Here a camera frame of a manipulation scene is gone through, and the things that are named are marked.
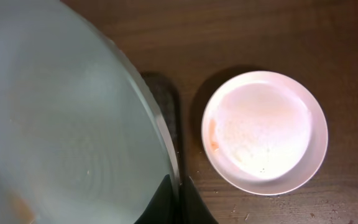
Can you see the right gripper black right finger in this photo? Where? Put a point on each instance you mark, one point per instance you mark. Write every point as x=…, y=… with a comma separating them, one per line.
x=194, y=210

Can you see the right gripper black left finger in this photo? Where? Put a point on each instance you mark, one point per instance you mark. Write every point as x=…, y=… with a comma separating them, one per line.
x=162, y=208

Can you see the white plate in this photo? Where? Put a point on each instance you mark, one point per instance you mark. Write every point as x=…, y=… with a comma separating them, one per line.
x=264, y=133

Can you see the grey-green plate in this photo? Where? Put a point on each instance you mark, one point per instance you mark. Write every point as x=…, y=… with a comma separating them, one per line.
x=80, y=138

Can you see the brown serving tray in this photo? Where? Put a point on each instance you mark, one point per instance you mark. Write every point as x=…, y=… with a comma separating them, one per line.
x=166, y=95

